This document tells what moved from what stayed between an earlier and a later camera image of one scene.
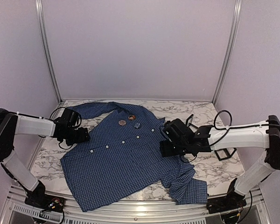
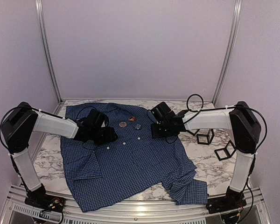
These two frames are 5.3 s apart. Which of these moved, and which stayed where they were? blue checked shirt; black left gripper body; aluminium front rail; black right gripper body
Moved: black right gripper body; black left gripper body
Stayed: blue checked shirt; aluminium front rail
